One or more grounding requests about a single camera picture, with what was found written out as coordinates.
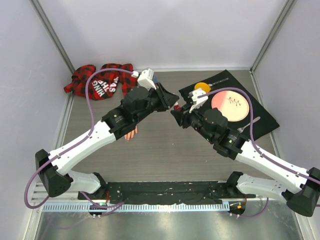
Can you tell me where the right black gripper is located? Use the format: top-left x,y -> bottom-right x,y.
172,101 -> 215,143

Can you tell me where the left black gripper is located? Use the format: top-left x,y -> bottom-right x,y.
134,83 -> 180,125

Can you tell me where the red nail polish bottle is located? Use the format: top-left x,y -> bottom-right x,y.
174,105 -> 181,111

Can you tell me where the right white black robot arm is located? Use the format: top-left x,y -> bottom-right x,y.
170,104 -> 320,217

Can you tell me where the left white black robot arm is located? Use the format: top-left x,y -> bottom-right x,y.
35,83 -> 179,200

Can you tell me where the yellow mug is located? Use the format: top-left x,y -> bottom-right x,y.
194,82 -> 211,94

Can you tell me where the pink cream plate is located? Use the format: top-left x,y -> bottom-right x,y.
211,90 -> 250,122

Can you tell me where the mannequin hand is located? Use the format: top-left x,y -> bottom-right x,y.
124,125 -> 138,141

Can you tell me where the silver fork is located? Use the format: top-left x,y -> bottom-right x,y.
237,116 -> 261,133

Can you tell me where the red black plaid shirt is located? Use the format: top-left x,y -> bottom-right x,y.
64,64 -> 138,101

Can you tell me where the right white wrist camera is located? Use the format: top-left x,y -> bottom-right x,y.
188,88 -> 209,113

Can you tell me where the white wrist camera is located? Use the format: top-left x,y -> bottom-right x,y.
188,88 -> 209,113
131,68 -> 156,91

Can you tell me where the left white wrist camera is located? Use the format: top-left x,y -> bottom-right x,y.
131,68 -> 156,91

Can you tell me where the dark handled knife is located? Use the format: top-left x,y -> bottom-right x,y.
208,77 -> 229,87

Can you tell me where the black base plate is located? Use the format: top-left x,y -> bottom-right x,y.
88,181 -> 256,205

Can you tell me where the white cable duct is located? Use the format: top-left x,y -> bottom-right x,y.
42,201 -> 230,213

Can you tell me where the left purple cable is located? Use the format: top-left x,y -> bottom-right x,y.
23,68 -> 137,216

